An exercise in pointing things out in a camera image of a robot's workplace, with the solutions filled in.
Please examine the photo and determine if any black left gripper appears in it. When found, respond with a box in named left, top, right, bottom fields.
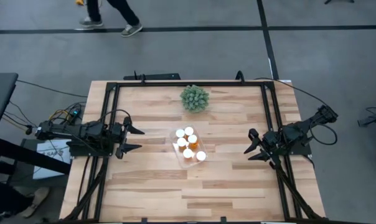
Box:
left=109, top=116, right=145, bottom=159

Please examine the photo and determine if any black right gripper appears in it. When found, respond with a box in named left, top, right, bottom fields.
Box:
left=243, top=128, right=287, bottom=162

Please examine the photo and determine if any clear plastic basket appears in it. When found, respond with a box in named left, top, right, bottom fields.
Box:
left=169, top=126, right=208, bottom=169

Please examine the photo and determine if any black power strip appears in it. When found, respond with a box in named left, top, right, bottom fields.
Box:
left=123, top=72, right=181, bottom=81

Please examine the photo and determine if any green succulent in white pot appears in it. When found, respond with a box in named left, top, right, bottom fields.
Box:
left=179, top=84, right=210, bottom=113

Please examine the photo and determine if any white printed sheet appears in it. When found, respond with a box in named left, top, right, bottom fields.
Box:
left=32, top=139, right=72, bottom=180

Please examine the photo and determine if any black metal beam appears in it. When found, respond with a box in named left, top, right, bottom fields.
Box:
left=0, top=136, right=72, bottom=175

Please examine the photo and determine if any black floor tripod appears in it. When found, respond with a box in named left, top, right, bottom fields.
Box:
left=357, top=107, right=376, bottom=128

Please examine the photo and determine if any person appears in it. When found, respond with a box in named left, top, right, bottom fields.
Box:
left=0, top=182, right=50, bottom=224
left=78, top=0, right=144, bottom=38

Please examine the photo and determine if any black desk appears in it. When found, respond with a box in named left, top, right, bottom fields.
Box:
left=0, top=72, right=19, bottom=139

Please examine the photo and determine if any long black floor cable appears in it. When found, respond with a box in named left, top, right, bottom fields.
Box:
left=255, top=77, right=329, bottom=108

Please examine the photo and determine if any tangled cable bundle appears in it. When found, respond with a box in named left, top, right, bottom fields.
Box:
left=1, top=101, right=88, bottom=131

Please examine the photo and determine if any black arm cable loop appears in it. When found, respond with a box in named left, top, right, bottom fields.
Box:
left=309, top=123, right=338, bottom=146

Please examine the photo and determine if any black aluminium table frame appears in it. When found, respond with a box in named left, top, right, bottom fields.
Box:
left=62, top=81, right=324, bottom=224

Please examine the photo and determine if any thin black cable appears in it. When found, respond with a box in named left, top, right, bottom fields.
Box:
left=16, top=79, right=88, bottom=98

